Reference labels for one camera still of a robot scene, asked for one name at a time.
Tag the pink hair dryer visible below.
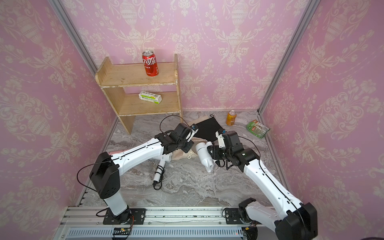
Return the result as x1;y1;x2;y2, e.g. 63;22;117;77
109;151;123;156

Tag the beige pouch under black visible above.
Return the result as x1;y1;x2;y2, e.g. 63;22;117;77
188;116;210;126

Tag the red cola can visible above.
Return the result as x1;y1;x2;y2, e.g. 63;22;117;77
142;50;159;77

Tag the black drawstring pouch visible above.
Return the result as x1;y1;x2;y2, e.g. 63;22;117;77
194;115;222;142

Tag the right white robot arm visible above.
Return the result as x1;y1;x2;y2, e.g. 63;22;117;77
207;129;318;240

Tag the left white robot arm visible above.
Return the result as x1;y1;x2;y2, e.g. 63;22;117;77
89;123;199;224

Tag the green snack packet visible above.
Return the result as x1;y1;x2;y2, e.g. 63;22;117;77
246;120;270;139

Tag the white hair dryer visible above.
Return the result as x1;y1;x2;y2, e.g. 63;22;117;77
196;142;214;173
153;153;173;191

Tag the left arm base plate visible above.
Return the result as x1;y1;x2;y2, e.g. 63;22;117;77
103;208;147;225

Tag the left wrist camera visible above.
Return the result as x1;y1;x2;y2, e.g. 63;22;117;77
186;124;199;142

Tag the aluminium front rail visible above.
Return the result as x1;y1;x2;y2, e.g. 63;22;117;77
54;206;279;240

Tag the white green small box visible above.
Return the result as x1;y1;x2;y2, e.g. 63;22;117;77
139;91;162;104

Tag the beige linen drawstring bag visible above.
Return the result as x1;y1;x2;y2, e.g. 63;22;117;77
172;136;200;163

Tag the orange drink can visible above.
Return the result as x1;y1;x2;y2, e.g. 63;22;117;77
226;110;237;126

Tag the wooden two-tier shelf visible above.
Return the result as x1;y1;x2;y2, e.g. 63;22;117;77
95;54;183;135

